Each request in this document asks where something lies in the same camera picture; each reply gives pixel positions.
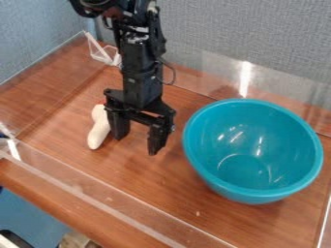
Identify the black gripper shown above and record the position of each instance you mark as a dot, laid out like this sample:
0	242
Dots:
138	102

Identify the white mushroom with red cap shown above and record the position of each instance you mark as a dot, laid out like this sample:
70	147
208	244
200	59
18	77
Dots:
100	128

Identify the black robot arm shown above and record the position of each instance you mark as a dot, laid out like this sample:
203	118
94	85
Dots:
134	20

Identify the blue plastic bowl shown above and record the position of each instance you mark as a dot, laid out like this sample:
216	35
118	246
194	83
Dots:
252	149

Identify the clear acrylic front barrier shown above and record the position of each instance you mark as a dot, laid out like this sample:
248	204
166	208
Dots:
98	209

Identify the clear acrylic barrier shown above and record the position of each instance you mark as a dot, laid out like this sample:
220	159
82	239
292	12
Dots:
98	209
220	77

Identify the clear acrylic back barrier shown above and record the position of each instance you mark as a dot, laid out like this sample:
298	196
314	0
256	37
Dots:
220	77

